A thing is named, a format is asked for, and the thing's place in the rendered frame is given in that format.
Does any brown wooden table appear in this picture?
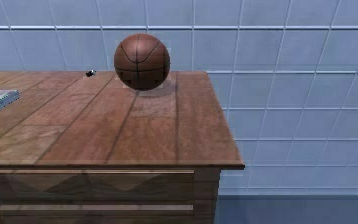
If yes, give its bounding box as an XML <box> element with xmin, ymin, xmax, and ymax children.
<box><xmin>0</xmin><ymin>70</ymin><xmax>246</xmax><ymax>224</ymax></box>

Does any brown basketball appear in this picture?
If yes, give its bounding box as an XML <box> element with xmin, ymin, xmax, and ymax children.
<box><xmin>113</xmin><ymin>32</ymin><xmax>172</xmax><ymax>91</ymax></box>

